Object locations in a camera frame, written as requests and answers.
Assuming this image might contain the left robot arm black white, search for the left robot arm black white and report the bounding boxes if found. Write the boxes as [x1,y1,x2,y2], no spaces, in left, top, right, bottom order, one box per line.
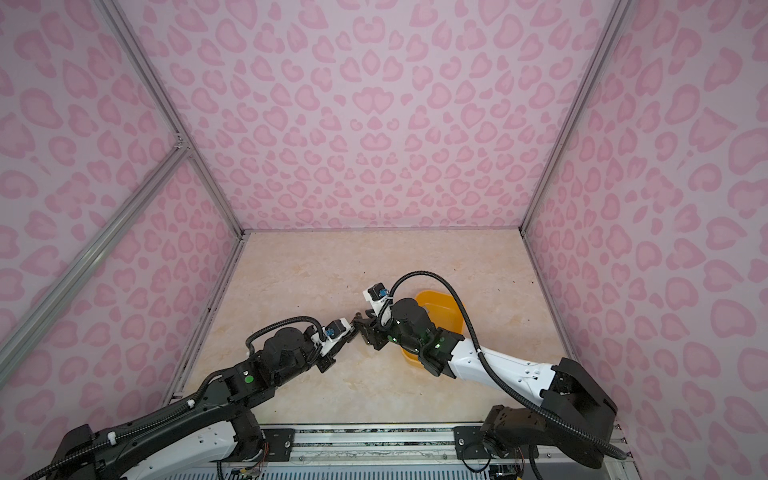
[31,317,356,479]

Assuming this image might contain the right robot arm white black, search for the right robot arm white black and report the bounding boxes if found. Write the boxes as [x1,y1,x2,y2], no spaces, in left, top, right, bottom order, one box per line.
[353,299,629,469]

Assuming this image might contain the yellow plastic tray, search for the yellow plastic tray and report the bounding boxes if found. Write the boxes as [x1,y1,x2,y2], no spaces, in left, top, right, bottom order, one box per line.
[388,291,465,378]

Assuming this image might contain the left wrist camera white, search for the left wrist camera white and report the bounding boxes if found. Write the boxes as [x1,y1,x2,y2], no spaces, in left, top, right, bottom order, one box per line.
[321,318,352,346]

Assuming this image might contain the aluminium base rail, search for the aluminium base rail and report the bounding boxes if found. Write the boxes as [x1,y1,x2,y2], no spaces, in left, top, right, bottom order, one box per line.
[179,423,640,480]

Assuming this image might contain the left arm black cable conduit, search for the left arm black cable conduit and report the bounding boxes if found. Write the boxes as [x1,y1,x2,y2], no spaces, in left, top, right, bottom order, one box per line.
[23,315,328,480]

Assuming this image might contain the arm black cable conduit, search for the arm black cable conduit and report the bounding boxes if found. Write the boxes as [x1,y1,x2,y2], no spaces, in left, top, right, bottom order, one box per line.
[23,315,328,480]
[376,269,629,462]

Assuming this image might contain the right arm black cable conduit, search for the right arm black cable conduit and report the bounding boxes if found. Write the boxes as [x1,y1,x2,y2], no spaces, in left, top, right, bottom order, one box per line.
[376,269,629,462]

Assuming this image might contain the aluminium frame rail left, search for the aluminium frame rail left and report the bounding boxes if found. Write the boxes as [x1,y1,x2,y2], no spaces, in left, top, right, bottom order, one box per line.
[1,1,245,385]

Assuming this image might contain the aluminium frame rail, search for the aluminium frame rail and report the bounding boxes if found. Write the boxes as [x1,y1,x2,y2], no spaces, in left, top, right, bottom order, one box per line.
[1,1,245,385]
[519,0,635,238]

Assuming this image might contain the aluminium frame rail right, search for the aluminium frame rail right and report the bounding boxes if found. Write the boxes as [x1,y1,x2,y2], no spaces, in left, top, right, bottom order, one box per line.
[519,0,635,238]

